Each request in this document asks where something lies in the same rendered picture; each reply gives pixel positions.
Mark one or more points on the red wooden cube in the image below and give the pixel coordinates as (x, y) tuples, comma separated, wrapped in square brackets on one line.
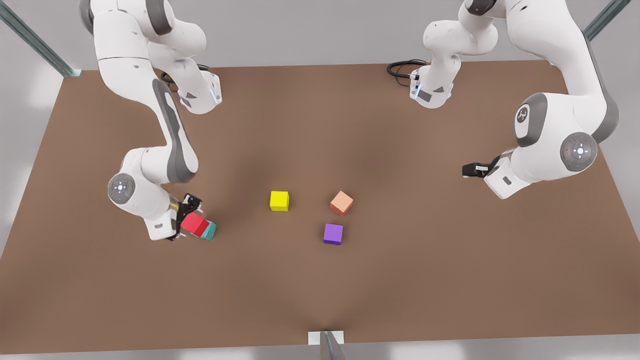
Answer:
[(194, 224)]

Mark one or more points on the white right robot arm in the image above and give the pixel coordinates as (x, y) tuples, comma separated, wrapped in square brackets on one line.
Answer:
[(170, 125)]

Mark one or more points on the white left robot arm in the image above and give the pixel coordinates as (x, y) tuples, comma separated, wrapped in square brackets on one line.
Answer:
[(555, 135)]

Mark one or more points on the teal wooden cube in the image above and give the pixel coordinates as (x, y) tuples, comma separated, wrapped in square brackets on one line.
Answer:
[(210, 231)]

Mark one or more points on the yellow wooden cube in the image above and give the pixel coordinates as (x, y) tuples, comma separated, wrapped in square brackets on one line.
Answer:
[(279, 201)]

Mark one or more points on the orange wooden cube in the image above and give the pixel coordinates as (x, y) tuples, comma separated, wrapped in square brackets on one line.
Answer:
[(341, 203)]

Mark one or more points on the purple wooden cube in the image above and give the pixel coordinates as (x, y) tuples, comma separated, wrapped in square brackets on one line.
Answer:
[(333, 234)]

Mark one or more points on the silver frame post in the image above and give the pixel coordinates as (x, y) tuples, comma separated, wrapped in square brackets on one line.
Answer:
[(35, 42), (327, 345), (605, 19)]

